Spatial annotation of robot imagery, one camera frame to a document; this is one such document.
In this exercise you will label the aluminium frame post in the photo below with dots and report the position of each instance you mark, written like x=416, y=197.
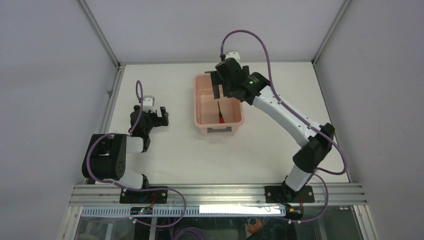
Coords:
x=83, y=4
x=331, y=30

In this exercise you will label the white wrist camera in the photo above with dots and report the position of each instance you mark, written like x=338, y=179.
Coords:
x=235, y=55
x=148, y=104

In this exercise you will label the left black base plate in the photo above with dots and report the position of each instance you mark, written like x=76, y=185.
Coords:
x=156, y=196

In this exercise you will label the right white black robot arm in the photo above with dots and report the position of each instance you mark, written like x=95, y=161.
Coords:
x=313, y=139

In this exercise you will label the aluminium frame post right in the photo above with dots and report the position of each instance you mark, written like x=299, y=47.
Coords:
x=331, y=30

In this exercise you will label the red-handled black screwdriver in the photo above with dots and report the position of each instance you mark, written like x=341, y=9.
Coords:
x=220, y=115

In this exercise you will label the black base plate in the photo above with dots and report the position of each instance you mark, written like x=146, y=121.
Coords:
x=156, y=196
x=275, y=194

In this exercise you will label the white slotted cable duct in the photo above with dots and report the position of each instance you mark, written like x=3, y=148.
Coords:
x=188, y=211

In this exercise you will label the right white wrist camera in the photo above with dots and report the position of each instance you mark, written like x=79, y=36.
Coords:
x=235, y=55

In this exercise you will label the aluminium mounting rail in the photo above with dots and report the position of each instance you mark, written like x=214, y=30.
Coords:
x=335, y=194

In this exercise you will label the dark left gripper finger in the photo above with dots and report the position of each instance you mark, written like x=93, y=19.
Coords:
x=136, y=109
x=163, y=120

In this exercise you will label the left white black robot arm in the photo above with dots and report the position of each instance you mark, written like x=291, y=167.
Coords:
x=105, y=159

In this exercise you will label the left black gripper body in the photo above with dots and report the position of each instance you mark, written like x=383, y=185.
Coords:
x=152, y=121

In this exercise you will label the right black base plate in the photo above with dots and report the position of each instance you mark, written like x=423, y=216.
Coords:
x=275, y=194

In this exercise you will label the aluminium frame post left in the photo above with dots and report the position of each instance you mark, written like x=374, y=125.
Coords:
x=83, y=4

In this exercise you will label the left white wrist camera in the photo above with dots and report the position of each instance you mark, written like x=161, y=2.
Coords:
x=148, y=104

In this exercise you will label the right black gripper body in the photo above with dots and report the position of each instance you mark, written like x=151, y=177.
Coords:
x=227, y=90

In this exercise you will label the pink plastic bin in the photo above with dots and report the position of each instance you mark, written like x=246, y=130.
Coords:
x=206, y=113

